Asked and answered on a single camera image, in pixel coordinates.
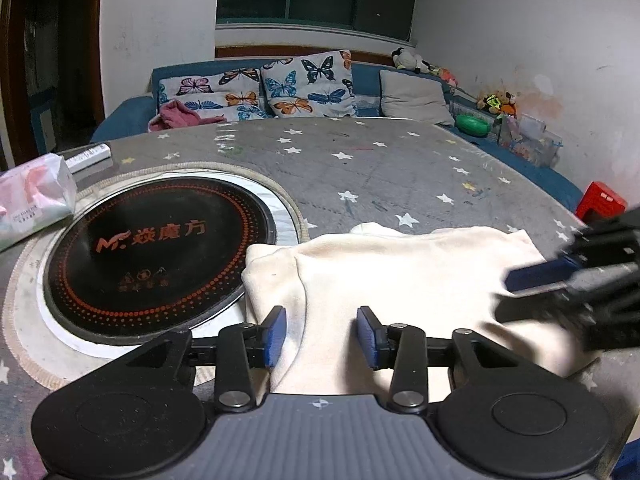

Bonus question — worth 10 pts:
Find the green round toy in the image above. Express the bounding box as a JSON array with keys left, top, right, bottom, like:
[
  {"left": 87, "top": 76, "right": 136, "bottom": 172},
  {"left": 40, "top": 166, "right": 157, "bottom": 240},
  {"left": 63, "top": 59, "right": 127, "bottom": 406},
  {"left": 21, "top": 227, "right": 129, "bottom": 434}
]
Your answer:
[{"left": 453, "top": 113, "right": 494, "bottom": 137}]

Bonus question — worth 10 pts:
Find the white remote control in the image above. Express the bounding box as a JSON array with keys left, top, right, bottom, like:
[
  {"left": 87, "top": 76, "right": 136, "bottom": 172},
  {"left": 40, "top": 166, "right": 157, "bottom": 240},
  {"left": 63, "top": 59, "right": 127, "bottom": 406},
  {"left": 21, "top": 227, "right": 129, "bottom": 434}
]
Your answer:
[{"left": 67, "top": 143, "right": 112, "bottom": 174}]

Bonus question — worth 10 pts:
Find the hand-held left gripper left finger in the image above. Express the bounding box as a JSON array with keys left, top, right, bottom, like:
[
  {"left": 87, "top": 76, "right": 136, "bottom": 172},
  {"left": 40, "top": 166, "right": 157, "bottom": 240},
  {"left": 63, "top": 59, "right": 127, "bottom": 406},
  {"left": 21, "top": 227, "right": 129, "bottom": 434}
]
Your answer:
[{"left": 106, "top": 305, "right": 288, "bottom": 412}]

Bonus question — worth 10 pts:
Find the butterfly print pillow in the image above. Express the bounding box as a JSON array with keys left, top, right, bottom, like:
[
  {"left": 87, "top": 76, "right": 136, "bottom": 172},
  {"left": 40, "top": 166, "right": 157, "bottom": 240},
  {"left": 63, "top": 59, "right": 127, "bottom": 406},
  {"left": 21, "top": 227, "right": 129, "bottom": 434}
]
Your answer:
[
  {"left": 156, "top": 70, "right": 269, "bottom": 122},
  {"left": 259, "top": 49, "right": 357, "bottom": 119}
]

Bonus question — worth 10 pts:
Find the round black induction cooktop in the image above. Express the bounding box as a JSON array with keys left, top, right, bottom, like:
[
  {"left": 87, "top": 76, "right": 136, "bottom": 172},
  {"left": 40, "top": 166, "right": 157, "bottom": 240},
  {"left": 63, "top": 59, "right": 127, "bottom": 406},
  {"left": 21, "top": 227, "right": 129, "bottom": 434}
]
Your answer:
[{"left": 35, "top": 172, "right": 308, "bottom": 361}]

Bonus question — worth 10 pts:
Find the pink cloth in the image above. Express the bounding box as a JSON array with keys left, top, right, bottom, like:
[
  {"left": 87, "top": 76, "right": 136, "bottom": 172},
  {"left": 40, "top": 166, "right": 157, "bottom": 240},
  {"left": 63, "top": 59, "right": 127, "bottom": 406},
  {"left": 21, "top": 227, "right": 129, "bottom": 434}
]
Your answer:
[{"left": 147, "top": 99, "right": 227, "bottom": 134}]

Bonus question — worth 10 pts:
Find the clear plastic box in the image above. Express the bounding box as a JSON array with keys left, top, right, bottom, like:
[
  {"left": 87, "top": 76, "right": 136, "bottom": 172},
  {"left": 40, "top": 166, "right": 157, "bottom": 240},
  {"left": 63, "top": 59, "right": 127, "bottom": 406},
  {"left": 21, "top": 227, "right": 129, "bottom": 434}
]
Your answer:
[{"left": 492, "top": 112, "right": 564, "bottom": 169}]

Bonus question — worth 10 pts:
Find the yellow and black plush toy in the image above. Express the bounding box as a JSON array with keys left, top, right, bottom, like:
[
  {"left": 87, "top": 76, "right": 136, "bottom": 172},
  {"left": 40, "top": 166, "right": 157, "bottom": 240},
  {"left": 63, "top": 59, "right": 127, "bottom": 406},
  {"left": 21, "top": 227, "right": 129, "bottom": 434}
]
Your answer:
[{"left": 476, "top": 90, "right": 519, "bottom": 117}]

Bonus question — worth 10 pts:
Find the red plastic stool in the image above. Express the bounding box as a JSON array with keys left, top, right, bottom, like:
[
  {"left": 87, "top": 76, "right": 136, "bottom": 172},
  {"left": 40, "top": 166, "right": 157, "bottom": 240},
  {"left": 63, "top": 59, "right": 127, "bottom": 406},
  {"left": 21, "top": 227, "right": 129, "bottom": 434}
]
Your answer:
[{"left": 574, "top": 180, "right": 629, "bottom": 221}]

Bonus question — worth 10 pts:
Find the colourful plush toy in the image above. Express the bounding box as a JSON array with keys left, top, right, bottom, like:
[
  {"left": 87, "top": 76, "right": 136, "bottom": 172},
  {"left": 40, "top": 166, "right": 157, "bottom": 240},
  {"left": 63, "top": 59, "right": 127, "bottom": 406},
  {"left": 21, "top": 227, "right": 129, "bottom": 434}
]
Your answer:
[{"left": 429, "top": 64, "right": 459, "bottom": 89}]

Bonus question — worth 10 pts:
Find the dark wooden door frame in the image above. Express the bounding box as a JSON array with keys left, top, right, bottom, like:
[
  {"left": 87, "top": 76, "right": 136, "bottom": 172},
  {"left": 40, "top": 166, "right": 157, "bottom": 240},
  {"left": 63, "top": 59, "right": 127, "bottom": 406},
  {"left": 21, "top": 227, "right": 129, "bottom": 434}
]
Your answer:
[{"left": 0, "top": 0, "right": 106, "bottom": 163}]

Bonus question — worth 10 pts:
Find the blue sofa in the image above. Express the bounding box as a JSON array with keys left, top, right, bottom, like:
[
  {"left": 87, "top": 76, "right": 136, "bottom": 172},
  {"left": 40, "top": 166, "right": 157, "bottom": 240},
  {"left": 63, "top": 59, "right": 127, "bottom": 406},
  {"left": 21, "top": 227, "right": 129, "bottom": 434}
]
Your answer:
[{"left": 89, "top": 56, "right": 586, "bottom": 211}]

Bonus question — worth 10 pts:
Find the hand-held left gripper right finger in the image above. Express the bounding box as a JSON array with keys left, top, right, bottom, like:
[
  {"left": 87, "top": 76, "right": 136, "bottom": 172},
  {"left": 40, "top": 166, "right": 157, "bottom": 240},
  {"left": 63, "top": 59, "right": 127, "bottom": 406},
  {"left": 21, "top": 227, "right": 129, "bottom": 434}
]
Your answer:
[{"left": 356, "top": 305, "right": 542, "bottom": 414}]

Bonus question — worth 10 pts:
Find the grey pillow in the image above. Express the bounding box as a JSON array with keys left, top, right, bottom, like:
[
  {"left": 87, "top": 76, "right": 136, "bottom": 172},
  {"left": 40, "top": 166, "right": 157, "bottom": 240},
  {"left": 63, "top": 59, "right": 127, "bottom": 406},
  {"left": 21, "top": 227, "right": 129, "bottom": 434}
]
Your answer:
[{"left": 378, "top": 68, "right": 456, "bottom": 127}]

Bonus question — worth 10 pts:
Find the white pink tissue pack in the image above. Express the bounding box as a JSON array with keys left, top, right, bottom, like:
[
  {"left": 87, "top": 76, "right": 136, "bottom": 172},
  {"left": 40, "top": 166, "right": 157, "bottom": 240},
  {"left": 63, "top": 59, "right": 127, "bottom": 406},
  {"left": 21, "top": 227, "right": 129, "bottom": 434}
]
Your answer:
[{"left": 0, "top": 152, "right": 79, "bottom": 254}]

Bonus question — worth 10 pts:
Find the black and white plush toy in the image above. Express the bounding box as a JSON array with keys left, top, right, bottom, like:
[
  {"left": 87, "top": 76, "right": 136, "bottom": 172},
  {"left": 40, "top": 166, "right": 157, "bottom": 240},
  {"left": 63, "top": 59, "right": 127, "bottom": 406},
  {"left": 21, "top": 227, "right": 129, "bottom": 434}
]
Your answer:
[{"left": 391, "top": 47, "right": 431, "bottom": 74}]

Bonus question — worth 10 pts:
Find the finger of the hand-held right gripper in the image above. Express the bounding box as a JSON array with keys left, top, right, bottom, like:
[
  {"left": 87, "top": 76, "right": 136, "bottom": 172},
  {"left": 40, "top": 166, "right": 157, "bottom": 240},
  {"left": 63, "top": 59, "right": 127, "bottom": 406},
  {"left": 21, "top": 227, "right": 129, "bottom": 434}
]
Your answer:
[
  {"left": 494, "top": 291, "right": 592, "bottom": 332},
  {"left": 504, "top": 254, "right": 584, "bottom": 294}
]

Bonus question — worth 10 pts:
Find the cream shirt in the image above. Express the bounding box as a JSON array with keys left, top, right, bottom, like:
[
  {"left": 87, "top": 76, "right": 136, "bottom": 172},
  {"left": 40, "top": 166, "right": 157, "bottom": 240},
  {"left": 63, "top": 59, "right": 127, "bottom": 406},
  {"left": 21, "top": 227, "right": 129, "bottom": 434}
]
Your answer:
[{"left": 242, "top": 221, "right": 602, "bottom": 397}]

